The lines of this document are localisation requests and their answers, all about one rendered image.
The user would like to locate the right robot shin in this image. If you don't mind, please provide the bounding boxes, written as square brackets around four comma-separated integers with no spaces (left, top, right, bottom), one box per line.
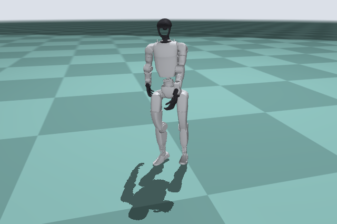
[155,128,167,156]

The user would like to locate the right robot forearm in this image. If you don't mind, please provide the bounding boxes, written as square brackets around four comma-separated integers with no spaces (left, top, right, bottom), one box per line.
[143,67,152,85]

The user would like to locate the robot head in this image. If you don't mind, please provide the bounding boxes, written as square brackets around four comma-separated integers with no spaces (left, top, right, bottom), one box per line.
[157,18,172,43]

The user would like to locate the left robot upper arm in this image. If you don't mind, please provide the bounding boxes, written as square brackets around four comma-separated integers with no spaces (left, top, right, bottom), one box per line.
[175,43,188,73]

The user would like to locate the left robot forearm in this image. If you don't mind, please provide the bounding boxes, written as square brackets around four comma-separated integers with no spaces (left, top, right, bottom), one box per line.
[173,66,185,95]

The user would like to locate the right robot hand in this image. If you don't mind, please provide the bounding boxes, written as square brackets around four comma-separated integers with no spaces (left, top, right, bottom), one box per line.
[145,83,154,97]

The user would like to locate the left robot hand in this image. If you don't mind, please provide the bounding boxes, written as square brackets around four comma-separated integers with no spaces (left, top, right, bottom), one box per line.
[164,89,180,110]

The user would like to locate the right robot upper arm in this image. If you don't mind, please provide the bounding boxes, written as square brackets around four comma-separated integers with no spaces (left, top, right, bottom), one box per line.
[143,43,154,72]

